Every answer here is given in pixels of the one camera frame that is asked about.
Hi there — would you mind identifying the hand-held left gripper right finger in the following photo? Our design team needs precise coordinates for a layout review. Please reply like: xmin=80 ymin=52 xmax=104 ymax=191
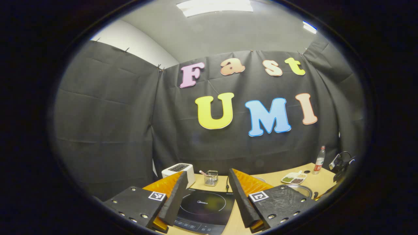
xmin=228 ymin=168 xmax=317 ymax=234

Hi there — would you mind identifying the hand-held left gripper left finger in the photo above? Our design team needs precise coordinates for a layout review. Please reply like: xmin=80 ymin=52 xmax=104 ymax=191
xmin=103 ymin=170 xmax=189 ymax=234

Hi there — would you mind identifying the stainless steel pot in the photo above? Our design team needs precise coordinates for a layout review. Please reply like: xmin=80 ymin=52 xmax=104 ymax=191
xmin=287 ymin=184 xmax=319 ymax=200

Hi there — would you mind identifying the black induction cooktop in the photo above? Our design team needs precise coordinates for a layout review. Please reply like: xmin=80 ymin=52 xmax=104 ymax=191
xmin=173 ymin=188 xmax=235 ymax=235

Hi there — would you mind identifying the clear plastic water bottle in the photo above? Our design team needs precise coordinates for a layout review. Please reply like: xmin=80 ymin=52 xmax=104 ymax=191
xmin=313 ymin=146 xmax=326 ymax=175

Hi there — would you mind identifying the white toaster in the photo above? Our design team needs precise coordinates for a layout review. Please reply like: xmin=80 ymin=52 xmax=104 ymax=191
xmin=161 ymin=163 xmax=196 ymax=189

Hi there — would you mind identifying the white divided dish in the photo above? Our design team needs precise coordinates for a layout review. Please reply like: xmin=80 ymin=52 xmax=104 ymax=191
xmin=281 ymin=170 xmax=307 ymax=185

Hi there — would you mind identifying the small ceiling light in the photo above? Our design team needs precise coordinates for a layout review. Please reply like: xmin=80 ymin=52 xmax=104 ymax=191
xmin=302 ymin=21 xmax=318 ymax=34

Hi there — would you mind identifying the large ceiling light panel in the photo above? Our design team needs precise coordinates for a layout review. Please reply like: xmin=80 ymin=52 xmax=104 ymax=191
xmin=176 ymin=0 xmax=254 ymax=17

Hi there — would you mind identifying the metal wire basket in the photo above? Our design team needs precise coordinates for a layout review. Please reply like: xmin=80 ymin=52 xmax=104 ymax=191
xmin=204 ymin=170 xmax=219 ymax=187

